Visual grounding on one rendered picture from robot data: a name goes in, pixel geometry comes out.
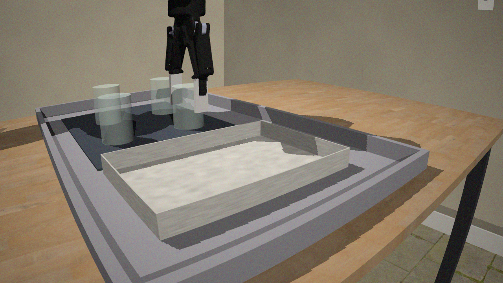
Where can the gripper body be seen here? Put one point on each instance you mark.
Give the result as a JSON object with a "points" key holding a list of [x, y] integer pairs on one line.
{"points": [[186, 13]]}

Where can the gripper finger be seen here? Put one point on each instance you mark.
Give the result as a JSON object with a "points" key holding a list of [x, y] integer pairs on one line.
{"points": [[175, 52], [202, 63]]}

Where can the grey rectangular tray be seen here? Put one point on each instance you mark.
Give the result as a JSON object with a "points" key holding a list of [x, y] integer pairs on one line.
{"points": [[183, 183]]}

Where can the clear glass cylinder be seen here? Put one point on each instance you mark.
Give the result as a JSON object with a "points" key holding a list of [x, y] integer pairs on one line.
{"points": [[115, 116], [102, 90], [184, 117], [160, 96]]}

